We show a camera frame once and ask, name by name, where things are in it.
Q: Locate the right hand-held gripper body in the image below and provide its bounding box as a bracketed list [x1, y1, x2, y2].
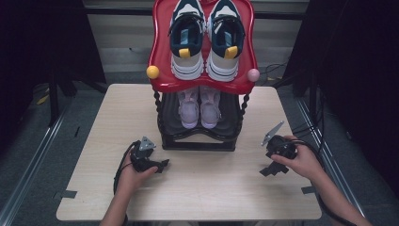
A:
[261, 121, 298, 159]

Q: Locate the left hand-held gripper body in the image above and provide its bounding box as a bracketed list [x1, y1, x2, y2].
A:
[130, 136, 161, 173]

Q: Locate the translucent purple sandal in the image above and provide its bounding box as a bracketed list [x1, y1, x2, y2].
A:
[177, 87, 200, 130]
[199, 86, 223, 130]

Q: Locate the red and black shoe rack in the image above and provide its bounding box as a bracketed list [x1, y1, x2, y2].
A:
[146, 0, 262, 153]

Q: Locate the navy and white sneaker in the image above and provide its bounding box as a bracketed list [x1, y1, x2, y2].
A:
[168, 0, 207, 81]
[205, 0, 247, 83]

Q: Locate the person's left hand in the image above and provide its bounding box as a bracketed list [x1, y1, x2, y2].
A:
[119, 154, 159, 192]

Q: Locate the person's right hand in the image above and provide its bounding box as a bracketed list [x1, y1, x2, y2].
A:
[271, 135, 326, 183]

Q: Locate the black metal stand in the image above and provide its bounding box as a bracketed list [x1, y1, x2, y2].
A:
[272, 70, 319, 119]
[46, 78, 107, 128]

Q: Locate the black curtain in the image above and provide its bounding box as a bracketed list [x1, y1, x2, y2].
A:
[281, 0, 399, 196]
[0, 0, 107, 149]

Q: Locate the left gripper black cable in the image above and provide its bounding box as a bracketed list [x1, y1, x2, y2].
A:
[113, 140, 140, 196]

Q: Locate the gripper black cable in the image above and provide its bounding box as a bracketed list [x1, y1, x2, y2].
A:
[113, 140, 140, 196]
[288, 139, 359, 226]

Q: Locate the long black floor cable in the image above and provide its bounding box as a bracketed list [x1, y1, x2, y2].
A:
[291, 88, 326, 158]

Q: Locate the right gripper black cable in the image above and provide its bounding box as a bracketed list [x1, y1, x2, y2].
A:
[288, 139, 359, 226]

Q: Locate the thin black floor cable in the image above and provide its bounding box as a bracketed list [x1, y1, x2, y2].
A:
[259, 62, 288, 81]

